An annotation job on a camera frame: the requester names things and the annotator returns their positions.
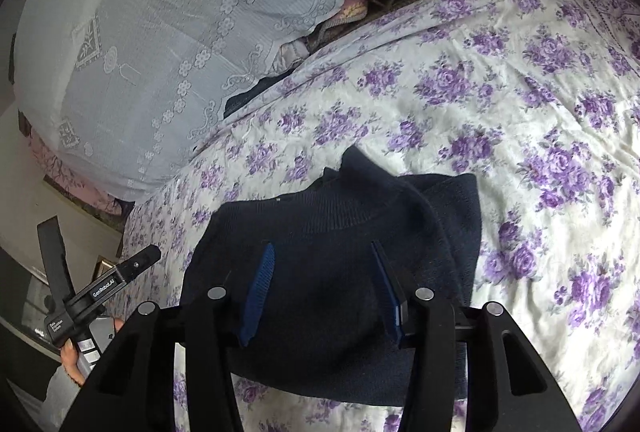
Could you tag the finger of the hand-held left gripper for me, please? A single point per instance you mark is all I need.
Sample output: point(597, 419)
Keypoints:
point(142, 261)
point(55, 257)

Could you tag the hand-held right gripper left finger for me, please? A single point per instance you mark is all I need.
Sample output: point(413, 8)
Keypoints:
point(257, 292)

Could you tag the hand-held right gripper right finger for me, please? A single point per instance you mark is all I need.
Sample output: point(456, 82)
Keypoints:
point(390, 297)

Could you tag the navy blue knit cardigan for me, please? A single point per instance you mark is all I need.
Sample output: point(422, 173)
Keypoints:
point(320, 272)

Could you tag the person's left forearm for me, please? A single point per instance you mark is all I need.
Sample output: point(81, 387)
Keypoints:
point(62, 397)

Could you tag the person's left hand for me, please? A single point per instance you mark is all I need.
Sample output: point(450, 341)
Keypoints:
point(75, 359)

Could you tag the beige framed board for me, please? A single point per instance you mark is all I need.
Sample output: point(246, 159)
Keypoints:
point(102, 268)

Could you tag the pink floral pillow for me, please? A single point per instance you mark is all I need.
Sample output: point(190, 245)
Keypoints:
point(75, 177)

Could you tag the dark blue cloth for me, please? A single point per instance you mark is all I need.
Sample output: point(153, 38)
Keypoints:
point(245, 100)

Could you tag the purple floral bed sheet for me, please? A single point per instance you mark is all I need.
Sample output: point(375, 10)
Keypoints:
point(450, 112)

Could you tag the white lace cloth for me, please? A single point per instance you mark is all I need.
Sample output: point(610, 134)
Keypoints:
point(175, 12)

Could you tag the pink patterned pillow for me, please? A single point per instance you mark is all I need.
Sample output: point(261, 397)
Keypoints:
point(350, 10)

